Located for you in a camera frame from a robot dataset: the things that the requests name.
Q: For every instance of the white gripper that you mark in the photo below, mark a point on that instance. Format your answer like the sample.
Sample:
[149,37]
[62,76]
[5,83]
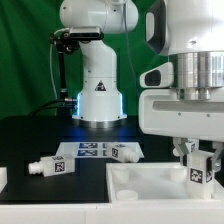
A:
[161,113]

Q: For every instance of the white square table top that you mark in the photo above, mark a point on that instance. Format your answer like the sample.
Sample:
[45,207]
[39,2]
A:
[144,182]

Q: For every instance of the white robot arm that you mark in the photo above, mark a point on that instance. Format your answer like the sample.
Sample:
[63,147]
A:
[182,98]

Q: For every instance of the white tag sheet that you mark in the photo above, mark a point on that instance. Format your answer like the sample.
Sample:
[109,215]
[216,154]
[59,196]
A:
[93,149]

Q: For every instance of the white front wall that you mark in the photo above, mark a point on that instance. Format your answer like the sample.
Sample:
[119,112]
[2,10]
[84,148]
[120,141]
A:
[157,212]

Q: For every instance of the black camera on stand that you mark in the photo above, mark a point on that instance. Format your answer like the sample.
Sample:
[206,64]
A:
[67,41]

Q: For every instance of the white left wall block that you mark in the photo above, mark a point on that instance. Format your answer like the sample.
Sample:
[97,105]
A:
[3,178]

